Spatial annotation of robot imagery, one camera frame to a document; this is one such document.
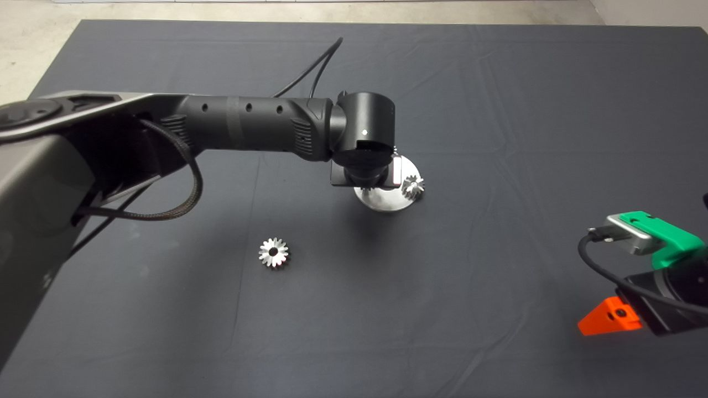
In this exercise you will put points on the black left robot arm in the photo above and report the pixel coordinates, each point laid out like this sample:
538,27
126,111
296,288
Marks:
249,124

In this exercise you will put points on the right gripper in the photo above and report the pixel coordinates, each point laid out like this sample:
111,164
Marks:
664,309

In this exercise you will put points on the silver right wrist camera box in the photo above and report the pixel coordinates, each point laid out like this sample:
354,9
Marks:
636,240

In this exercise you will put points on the round metal plate with hole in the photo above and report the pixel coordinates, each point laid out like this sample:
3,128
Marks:
387,202

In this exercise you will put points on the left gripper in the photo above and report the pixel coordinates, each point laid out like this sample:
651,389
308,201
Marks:
338,176

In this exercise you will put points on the dark grey table cloth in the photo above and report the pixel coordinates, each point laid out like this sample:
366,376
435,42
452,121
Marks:
354,331

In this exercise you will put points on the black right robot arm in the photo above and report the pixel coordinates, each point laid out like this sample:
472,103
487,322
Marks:
691,282

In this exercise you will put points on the larger steel gear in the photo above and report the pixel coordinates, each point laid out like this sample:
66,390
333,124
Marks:
268,257

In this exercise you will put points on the small steel gear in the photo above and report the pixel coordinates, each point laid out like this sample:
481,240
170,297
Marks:
412,188

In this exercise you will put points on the green right camera mount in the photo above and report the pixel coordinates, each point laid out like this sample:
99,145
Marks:
672,237

